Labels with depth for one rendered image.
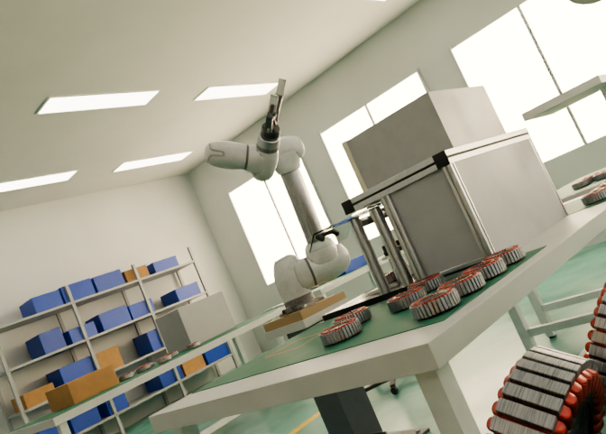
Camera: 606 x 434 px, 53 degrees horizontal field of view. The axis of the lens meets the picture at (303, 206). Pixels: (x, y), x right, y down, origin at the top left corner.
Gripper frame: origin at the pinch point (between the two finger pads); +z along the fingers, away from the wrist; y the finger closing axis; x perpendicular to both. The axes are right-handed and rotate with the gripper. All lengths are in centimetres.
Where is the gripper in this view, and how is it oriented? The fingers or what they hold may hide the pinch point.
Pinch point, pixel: (278, 89)
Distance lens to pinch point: 229.7
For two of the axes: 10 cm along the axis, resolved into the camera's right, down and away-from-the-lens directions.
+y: 1.8, -5.9, 7.8
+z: 1.9, -7.6, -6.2
